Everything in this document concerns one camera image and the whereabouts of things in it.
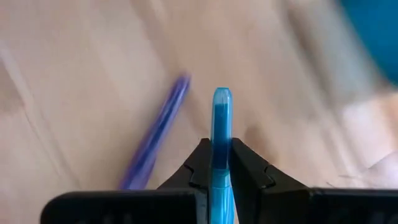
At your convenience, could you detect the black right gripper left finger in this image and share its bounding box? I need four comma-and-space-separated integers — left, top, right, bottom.
157, 138, 213, 224

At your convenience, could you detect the indigo gel highlighter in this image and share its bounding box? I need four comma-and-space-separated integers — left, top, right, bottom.
119, 73, 192, 190

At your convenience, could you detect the teal gel highlighter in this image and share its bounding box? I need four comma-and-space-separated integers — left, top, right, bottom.
210, 87, 236, 224

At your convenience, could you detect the blue plastic bin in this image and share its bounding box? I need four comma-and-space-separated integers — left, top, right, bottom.
340, 0, 398, 86

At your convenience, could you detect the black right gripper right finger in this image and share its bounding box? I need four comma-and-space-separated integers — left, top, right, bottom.
229, 137, 313, 224

